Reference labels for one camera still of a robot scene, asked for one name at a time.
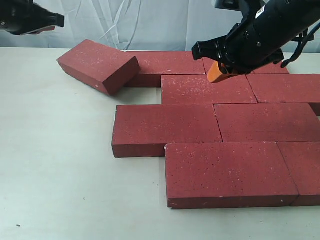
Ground red brick second row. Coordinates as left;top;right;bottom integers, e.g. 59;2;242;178
214;103;320;142

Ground white backdrop curtain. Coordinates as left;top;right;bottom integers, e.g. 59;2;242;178
0;0;243;51

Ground red brick front right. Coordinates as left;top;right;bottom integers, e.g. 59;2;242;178
277;141;320;207

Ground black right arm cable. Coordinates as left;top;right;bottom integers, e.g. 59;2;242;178
279;19;320;69

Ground red brick moved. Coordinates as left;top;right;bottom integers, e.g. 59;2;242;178
111;104;223;158

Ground red brick front row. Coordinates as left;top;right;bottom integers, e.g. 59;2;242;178
165;142;299;209

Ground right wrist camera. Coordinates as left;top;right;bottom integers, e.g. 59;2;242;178
212;0;266;13

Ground red brick back far right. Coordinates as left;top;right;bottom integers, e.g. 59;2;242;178
201;51;291;75

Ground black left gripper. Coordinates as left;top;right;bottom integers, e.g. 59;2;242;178
0;0;65;36

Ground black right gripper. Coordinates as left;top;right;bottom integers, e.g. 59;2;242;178
192;0;320;83

